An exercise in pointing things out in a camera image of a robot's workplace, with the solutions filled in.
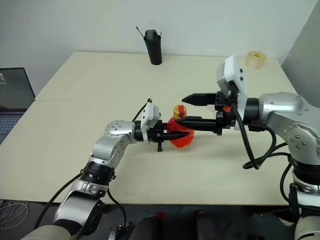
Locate red drink bottle yellow cap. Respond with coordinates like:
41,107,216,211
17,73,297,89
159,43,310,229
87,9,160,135
166,104,195,151

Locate black cylindrical holder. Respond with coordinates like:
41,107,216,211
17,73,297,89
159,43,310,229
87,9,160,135
136,25,164,66

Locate white loose cables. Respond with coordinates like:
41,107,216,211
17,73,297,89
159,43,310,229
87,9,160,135
0,199,30,230

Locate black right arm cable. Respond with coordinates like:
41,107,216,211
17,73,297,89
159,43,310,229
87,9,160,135
227,91,293,208

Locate translucent tape roll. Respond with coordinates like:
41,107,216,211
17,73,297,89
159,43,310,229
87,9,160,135
244,50,268,70

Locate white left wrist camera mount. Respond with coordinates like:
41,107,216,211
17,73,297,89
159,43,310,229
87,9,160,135
140,101,161,144

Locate dark laptop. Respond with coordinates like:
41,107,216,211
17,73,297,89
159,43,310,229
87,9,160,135
0,67,36,146

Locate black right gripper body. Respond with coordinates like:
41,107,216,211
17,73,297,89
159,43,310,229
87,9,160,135
214,91,236,137

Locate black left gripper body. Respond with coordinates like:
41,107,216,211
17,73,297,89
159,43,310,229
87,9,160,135
146,120,168,153

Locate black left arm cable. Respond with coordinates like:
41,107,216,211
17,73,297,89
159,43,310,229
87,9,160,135
47,98,153,237

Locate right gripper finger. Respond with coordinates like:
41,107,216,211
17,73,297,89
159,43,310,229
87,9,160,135
181,92,216,106
174,116,218,131

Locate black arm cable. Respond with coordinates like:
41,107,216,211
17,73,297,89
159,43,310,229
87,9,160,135
47,98,153,237
227,91,293,208

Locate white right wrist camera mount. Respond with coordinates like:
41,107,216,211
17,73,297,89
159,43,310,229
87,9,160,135
216,55,249,131

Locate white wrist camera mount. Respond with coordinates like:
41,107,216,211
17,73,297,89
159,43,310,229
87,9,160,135
140,101,161,144
216,55,249,131

